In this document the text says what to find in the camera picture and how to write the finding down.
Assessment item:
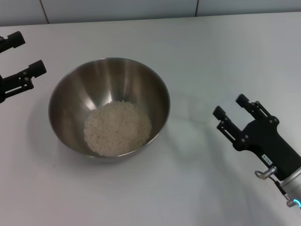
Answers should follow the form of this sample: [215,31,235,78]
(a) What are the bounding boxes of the stainless steel mixing bowl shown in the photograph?
[48,56,170,159]

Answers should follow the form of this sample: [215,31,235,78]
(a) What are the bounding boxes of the clear plastic cup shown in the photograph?
[175,95,212,142]

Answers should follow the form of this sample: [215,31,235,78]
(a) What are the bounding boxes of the right arm connector cable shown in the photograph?
[254,166,296,208]

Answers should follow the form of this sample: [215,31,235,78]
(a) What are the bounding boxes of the white rice grains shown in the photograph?
[84,100,152,157]

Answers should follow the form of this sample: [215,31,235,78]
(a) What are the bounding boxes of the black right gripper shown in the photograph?
[213,93,301,182]

